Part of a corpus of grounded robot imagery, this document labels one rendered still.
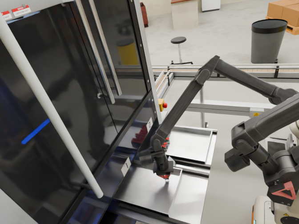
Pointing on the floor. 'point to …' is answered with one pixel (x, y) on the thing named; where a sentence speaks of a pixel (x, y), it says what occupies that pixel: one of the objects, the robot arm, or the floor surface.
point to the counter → (184, 14)
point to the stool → (179, 47)
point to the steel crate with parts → (144, 14)
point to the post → (147, 60)
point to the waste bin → (267, 40)
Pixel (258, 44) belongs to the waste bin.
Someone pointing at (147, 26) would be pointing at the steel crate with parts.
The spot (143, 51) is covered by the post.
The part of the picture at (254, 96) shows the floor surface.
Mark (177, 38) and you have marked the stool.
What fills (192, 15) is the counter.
